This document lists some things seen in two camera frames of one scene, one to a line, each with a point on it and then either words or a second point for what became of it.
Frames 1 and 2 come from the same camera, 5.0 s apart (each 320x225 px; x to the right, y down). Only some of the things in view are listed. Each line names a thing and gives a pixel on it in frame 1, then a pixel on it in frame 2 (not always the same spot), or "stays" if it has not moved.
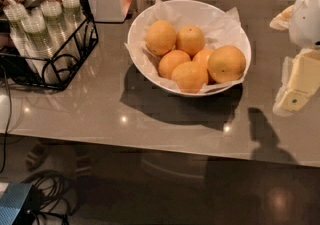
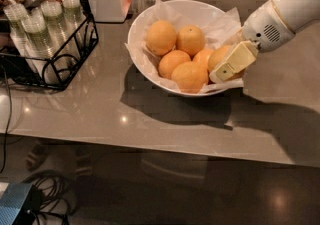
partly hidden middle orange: (202, 56) stays
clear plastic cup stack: (73, 18) stays
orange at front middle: (190, 76) stays
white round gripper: (306, 19) → (266, 26)
